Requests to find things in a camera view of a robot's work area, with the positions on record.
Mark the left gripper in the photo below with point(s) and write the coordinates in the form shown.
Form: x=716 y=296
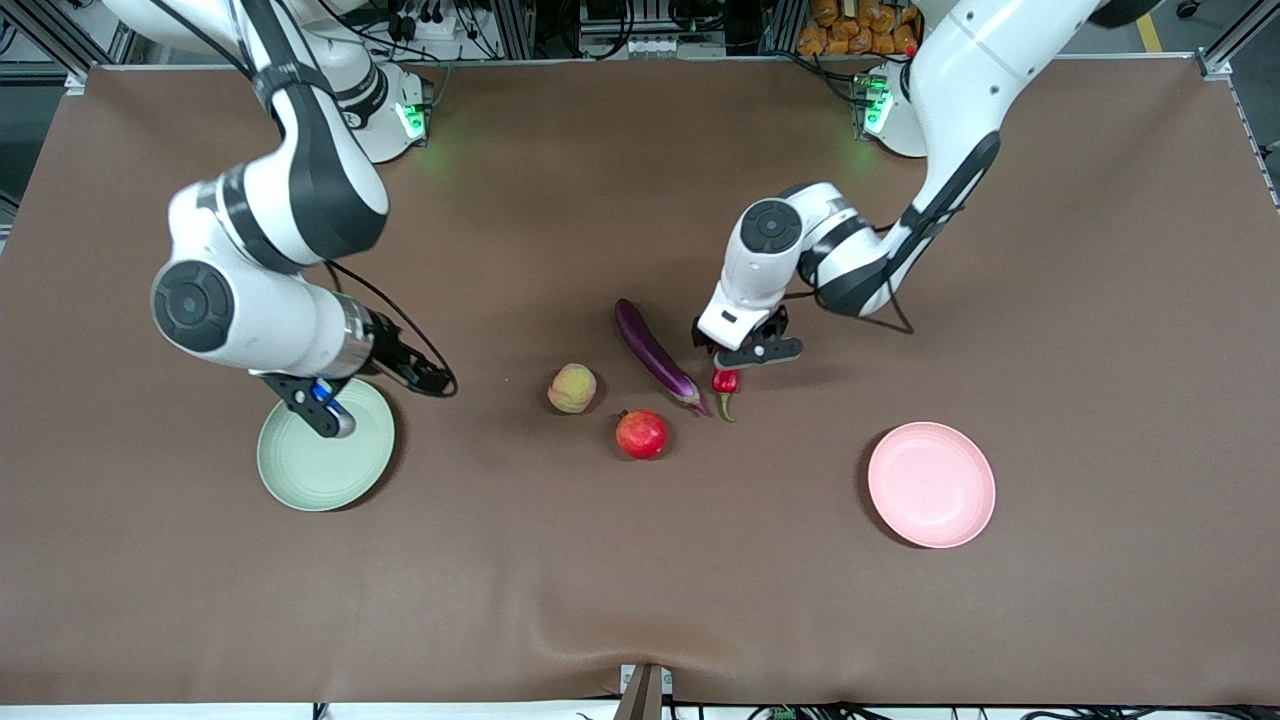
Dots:
x=772 y=325

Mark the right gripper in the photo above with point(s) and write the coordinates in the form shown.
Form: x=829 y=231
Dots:
x=392 y=350

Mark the red chili pepper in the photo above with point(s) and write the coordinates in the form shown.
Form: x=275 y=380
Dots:
x=725 y=381

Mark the purple eggplant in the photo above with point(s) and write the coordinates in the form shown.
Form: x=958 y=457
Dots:
x=655 y=355

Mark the red pomegranate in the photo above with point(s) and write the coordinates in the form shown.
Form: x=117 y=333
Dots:
x=642 y=435

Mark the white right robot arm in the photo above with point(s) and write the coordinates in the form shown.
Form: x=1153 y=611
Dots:
x=250 y=320

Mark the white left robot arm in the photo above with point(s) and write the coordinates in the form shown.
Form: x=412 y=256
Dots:
x=960 y=90

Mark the green round plate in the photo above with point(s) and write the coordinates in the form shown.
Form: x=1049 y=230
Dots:
x=320 y=470

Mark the yellow peach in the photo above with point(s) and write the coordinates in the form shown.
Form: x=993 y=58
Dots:
x=572 y=388

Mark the pink round plate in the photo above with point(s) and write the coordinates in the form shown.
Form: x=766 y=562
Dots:
x=930 y=485

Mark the brown table mat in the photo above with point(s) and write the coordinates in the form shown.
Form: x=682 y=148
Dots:
x=600 y=560

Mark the orange packaged snacks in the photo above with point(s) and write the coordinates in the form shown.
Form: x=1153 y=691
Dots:
x=860 y=30

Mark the white power strip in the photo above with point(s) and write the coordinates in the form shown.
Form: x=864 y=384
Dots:
x=425 y=25

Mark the metal table edge bracket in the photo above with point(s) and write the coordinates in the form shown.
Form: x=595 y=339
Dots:
x=640 y=695

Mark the aluminium frame profile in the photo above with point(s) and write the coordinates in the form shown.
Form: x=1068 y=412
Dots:
x=1215 y=62
x=78 y=78

